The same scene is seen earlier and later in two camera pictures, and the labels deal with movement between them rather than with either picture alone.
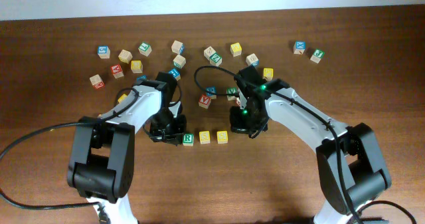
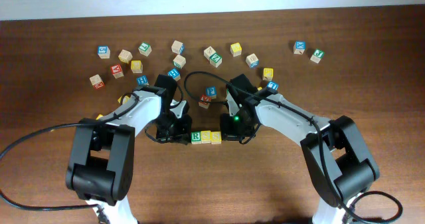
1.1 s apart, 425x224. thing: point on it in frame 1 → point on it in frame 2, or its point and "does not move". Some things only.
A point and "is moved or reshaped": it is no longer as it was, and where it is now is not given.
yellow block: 222,137 is moved or reshaped
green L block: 145,48 does not move
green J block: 317,56 does not move
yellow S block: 204,137 does not move
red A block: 117,71 does not move
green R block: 188,139 is moved or reshaped
